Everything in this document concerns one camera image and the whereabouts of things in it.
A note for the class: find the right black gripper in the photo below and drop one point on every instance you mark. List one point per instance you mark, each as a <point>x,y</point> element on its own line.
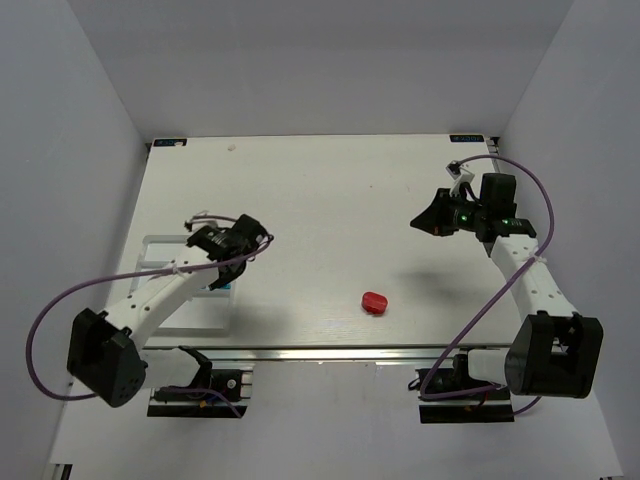
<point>442,216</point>

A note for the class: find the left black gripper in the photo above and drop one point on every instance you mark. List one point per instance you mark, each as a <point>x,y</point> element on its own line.
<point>233,267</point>

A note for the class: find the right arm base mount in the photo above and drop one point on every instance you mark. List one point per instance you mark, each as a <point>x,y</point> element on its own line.
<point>452,396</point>

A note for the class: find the blue corner label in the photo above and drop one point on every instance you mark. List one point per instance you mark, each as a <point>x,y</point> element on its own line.
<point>466,138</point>
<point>169,142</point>

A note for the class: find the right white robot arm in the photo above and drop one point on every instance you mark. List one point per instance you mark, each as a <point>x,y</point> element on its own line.
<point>556,350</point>

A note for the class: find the white divided sorting tray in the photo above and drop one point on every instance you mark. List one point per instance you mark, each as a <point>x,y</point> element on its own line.
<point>208,313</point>

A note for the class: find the left blue corner label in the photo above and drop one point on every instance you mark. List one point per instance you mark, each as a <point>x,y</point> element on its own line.
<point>169,142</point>

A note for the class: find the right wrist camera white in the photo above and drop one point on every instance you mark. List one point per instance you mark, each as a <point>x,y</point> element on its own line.
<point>461,176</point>

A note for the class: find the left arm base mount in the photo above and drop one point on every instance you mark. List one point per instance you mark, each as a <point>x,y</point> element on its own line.
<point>210,392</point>

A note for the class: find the right blue corner label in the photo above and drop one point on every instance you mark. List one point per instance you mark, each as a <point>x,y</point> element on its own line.
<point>466,138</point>

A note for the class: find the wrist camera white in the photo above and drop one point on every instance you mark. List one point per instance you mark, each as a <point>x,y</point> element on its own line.
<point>203,218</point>
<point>461,176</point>

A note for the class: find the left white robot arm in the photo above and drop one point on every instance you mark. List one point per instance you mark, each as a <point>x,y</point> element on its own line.
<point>106,348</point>

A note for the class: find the large red rounded lego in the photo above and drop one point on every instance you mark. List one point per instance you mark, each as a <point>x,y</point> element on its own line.
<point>374,303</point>

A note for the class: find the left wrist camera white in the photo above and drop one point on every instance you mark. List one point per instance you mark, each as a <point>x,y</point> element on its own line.
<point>203,218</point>

